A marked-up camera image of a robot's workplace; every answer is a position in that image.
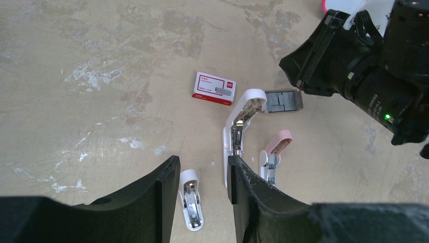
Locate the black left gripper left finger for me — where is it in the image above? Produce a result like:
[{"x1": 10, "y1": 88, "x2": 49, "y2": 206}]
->
[{"x1": 1, "y1": 155, "x2": 181, "y2": 242}]

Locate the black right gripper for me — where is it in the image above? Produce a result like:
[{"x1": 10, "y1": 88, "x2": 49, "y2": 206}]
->
[{"x1": 279, "y1": 10, "x2": 382, "y2": 97}]

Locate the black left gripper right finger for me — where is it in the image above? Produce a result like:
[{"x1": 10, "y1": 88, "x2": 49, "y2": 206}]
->
[{"x1": 227, "y1": 155, "x2": 428, "y2": 242}]

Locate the long white stapler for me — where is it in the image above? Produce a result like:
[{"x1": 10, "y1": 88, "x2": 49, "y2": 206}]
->
[{"x1": 223, "y1": 89, "x2": 267, "y2": 187}]

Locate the red white staple box sleeve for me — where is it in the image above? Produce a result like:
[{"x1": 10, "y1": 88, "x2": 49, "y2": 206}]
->
[{"x1": 192, "y1": 71, "x2": 237, "y2": 106}]

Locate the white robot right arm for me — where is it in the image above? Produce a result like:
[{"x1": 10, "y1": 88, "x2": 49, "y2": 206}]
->
[{"x1": 279, "y1": 1, "x2": 428, "y2": 146}]

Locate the pink framed whiteboard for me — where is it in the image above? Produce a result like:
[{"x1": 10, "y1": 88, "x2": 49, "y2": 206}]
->
[{"x1": 321, "y1": 0, "x2": 363, "y2": 14}]

